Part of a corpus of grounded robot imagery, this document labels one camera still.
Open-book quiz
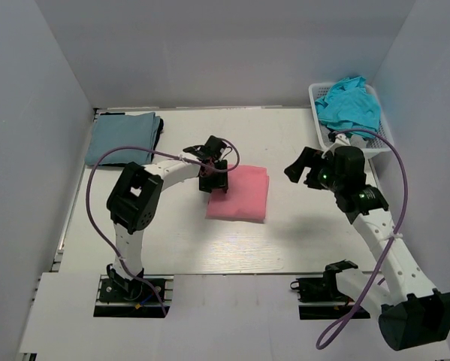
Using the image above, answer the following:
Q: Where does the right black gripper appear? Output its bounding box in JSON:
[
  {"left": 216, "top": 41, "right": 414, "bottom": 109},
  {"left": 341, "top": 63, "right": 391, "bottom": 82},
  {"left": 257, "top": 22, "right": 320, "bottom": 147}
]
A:
[{"left": 284, "top": 147, "right": 344, "bottom": 193}]

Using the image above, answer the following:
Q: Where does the pink t shirt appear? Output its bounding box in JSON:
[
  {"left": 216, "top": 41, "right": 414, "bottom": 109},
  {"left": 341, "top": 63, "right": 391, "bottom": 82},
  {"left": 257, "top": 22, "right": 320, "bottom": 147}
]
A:
[{"left": 206, "top": 165, "right": 270, "bottom": 223}]

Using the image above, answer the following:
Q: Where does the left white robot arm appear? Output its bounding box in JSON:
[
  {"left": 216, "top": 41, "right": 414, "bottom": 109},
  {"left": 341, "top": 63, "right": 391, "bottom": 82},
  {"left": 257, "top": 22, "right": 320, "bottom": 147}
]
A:
[{"left": 107, "top": 135, "right": 228, "bottom": 300}]

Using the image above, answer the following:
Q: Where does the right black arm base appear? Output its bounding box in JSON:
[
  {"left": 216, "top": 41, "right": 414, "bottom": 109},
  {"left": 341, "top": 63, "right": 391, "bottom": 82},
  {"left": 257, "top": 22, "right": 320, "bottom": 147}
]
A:
[{"left": 290, "top": 277, "right": 355, "bottom": 320}]

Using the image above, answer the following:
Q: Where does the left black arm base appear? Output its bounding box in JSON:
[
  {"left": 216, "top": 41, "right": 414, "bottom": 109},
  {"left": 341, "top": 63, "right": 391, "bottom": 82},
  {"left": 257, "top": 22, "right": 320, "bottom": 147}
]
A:
[{"left": 93, "top": 264, "right": 165, "bottom": 319}]

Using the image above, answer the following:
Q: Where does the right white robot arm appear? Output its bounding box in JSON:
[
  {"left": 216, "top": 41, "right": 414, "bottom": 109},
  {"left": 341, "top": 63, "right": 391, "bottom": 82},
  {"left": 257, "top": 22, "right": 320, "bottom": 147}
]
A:
[{"left": 284, "top": 146, "right": 450, "bottom": 350}]

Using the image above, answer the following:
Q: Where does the folded grey-blue t shirt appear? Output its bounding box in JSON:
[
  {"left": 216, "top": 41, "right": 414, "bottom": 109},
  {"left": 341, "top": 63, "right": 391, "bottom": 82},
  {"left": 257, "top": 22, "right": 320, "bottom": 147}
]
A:
[{"left": 84, "top": 112, "right": 164, "bottom": 166}]

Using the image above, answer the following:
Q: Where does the white plastic basket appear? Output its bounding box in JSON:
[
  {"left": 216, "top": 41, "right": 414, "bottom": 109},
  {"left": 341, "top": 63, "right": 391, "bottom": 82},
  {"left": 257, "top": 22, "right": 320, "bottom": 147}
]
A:
[{"left": 308, "top": 82, "right": 394, "bottom": 159}]

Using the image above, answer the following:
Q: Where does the turquoise t shirt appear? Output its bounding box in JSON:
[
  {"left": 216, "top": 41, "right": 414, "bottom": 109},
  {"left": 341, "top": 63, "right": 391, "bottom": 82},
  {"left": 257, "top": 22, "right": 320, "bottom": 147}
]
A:
[{"left": 314, "top": 76, "right": 381, "bottom": 140}]

